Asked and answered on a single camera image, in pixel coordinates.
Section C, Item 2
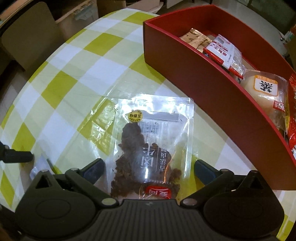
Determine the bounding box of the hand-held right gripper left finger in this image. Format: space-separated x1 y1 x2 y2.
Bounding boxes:
20 159 119 209

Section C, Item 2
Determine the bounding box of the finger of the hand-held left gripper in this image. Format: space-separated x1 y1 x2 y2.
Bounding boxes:
0 141 33 163

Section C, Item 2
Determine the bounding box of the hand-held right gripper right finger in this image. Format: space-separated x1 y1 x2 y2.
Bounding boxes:
179 159 278 208

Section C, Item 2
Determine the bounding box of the clear dark jerky packet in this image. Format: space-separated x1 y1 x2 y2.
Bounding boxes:
109 96 195 200

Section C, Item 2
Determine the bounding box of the red cardboard box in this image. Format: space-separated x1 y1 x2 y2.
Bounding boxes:
143 4 296 190

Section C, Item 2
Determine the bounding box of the round bun packet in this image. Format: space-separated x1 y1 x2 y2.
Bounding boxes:
240 69 290 131

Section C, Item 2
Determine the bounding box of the red white date packet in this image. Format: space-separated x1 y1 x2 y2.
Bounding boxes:
287 74 296 151

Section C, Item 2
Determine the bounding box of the red white sausage packet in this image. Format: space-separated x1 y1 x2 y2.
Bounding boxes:
203 34 245 80

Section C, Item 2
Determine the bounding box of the gold brown small packet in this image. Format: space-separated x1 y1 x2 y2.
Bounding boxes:
179 28 213 52

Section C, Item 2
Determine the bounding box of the brown padded chair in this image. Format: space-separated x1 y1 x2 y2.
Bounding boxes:
1 2 63 71

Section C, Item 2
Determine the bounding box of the beige storage bin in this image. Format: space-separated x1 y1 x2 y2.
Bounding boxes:
55 0 100 40

